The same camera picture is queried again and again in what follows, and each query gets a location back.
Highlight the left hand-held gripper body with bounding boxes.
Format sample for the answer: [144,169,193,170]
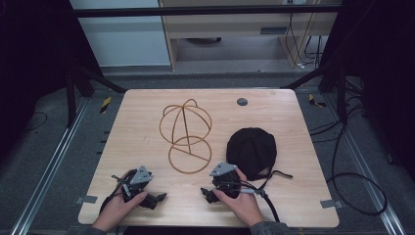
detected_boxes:
[120,164,154,204]

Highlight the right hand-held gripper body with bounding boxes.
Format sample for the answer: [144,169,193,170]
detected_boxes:
[208,162,243,200]

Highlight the black cap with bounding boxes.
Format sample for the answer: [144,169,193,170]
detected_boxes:
[225,126,294,182]

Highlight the gold wire hat stand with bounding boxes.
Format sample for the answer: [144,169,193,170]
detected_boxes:
[159,98,213,175]

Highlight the person's right hand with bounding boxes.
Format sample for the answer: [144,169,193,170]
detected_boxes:
[212,166,265,228]

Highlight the person's left hand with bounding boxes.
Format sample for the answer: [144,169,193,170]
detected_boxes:
[91,169,149,233]

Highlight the yellow black striped tape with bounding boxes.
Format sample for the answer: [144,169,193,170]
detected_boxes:
[308,93,327,109]
[99,96,113,115]

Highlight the white cabinet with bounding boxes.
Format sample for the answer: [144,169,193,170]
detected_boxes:
[69,0,172,69]

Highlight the light wooden desk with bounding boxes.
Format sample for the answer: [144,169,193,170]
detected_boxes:
[159,0,344,71]

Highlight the dark curtain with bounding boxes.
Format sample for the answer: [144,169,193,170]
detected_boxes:
[321,0,415,180]
[0,0,102,165]

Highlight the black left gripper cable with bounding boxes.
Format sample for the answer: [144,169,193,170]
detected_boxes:
[98,169,138,214]

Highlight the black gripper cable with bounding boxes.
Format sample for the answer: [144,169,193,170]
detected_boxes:
[218,180,281,223]
[98,169,138,214]

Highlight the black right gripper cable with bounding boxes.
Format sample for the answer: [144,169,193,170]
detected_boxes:
[218,180,281,223]

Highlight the grey metal table bracket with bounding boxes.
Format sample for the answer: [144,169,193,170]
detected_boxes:
[320,199,345,210]
[75,195,99,206]

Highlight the metal floor rail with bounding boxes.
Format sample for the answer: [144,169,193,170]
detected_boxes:
[11,97,90,235]
[322,92,407,235]

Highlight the thin black floor cable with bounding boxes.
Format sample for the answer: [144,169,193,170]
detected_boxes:
[23,111,49,132]

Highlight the black looped floor cable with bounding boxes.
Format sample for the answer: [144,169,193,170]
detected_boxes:
[307,94,390,217]

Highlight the cables under wooden desk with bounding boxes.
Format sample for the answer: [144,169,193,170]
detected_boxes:
[284,12,325,71]

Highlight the black metal frame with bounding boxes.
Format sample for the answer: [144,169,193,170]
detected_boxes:
[65,4,348,128]

